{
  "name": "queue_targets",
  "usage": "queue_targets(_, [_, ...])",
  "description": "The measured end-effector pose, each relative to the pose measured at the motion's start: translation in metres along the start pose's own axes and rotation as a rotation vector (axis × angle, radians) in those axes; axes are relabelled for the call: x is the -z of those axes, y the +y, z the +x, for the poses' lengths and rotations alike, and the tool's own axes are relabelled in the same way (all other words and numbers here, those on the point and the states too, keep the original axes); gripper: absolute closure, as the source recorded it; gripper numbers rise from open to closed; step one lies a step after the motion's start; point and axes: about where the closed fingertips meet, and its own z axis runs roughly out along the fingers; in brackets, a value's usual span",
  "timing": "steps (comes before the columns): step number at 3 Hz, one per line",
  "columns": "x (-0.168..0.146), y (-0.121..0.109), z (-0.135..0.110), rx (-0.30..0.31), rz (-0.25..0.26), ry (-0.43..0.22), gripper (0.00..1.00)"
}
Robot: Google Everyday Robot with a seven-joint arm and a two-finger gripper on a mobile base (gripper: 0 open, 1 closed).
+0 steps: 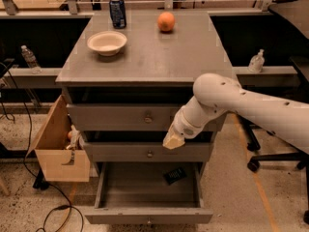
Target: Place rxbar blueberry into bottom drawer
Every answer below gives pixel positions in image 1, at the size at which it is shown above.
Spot grey open bottom drawer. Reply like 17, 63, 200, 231
85, 162, 213, 224

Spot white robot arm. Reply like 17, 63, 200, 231
163, 73, 309, 154

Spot clear plastic water bottle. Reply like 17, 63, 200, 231
21, 45, 42, 74

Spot grey middle drawer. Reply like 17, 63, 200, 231
82, 131, 214, 162

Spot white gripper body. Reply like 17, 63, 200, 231
169, 105, 210, 139

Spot cardboard box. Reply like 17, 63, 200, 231
27, 96, 90, 182

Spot items inside cardboard box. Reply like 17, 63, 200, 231
66, 126, 80, 150

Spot black floor cable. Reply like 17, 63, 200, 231
0, 61, 85, 232

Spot white paper bowl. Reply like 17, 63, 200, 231
87, 31, 127, 56

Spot black office chair base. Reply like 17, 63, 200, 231
246, 145, 309, 225

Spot black rolling stand leg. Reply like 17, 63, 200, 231
239, 116, 261, 152

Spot blue soda can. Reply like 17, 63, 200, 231
109, 0, 126, 29

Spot grey top drawer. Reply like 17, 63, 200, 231
66, 95, 230, 133

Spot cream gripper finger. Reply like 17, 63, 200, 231
162, 127, 184, 150

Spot grey drawer cabinet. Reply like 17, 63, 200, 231
55, 10, 239, 176

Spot orange fruit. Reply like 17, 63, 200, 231
157, 12, 175, 32

